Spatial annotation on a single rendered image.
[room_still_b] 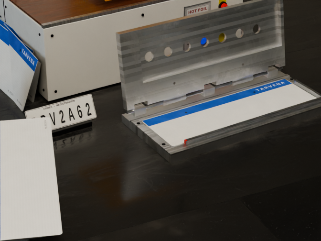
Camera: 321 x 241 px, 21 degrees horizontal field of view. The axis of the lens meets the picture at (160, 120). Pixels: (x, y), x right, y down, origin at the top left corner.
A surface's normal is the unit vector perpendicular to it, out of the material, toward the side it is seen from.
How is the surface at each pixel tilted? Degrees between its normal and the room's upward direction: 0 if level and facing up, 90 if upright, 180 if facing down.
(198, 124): 0
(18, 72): 69
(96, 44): 90
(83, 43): 90
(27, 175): 0
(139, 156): 0
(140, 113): 90
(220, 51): 81
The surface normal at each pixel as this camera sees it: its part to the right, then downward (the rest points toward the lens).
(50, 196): 0.00, -0.88
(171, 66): 0.51, 0.27
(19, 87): -0.83, -0.11
